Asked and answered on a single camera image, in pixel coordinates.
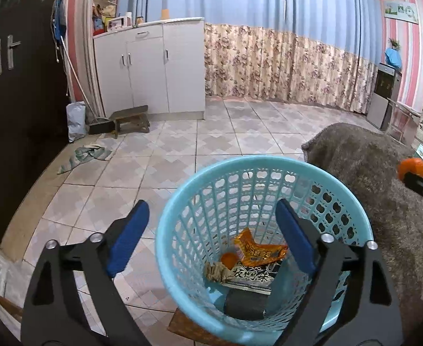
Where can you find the green white floor cloth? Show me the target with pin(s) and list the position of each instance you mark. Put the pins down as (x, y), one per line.
(85, 156)

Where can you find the blue wrapped potted plant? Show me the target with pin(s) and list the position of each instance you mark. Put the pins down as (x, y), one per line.
(393, 57)

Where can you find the wall picture clock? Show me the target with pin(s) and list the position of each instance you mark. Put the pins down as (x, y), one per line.
(400, 10)

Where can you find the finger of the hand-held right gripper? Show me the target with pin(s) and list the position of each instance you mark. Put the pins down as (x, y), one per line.
(420, 185)

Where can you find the dark green ribbed cylinder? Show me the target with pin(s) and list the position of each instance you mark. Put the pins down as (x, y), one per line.
(245, 304)

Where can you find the brown wooden board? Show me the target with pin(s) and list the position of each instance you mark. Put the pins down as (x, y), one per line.
(189, 326)

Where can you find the wooden stool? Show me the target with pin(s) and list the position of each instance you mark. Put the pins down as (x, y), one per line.
(130, 113)

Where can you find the light blue plastic basket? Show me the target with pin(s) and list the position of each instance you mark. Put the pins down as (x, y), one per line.
(251, 161)

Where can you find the dark dustpan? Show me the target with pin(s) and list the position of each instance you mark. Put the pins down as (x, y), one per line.
(99, 126)

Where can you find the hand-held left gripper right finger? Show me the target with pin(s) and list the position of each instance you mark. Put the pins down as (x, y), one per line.
(298, 238)

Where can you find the small white folding table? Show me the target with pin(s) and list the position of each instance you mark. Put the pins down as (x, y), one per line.
(406, 110)

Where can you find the white cabinet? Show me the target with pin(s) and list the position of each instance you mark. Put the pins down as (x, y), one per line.
(150, 68)

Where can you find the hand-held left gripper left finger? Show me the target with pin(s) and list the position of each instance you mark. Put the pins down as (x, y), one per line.
(128, 239)

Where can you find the blue floral curtain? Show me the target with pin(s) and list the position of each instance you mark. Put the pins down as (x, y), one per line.
(334, 43)
(215, 36)

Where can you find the orange snack wrapper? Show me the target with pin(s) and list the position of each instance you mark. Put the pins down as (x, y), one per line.
(260, 248)

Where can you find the white plastic bag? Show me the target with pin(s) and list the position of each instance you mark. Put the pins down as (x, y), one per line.
(76, 122)

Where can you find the brown paper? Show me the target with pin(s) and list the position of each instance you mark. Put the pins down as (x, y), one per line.
(216, 272)

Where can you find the small yellow container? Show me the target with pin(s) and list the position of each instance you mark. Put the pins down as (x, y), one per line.
(165, 14)

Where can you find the grey water dispenser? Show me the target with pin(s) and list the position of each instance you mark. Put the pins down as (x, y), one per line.
(382, 97)

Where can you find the pile of colourful toys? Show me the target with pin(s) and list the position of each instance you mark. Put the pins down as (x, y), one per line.
(103, 18)

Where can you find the dark double door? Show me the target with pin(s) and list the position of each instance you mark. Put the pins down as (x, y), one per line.
(24, 133)

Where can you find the white pink box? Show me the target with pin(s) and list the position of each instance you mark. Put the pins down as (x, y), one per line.
(114, 25)

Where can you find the small orange fruit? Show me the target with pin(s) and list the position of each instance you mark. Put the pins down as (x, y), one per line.
(228, 260)
(413, 167)

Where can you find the blue hanging bag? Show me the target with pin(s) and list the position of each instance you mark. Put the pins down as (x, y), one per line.
(59, 21)

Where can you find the black white printed snack bag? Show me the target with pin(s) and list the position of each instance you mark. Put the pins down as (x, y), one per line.
(254, 277)

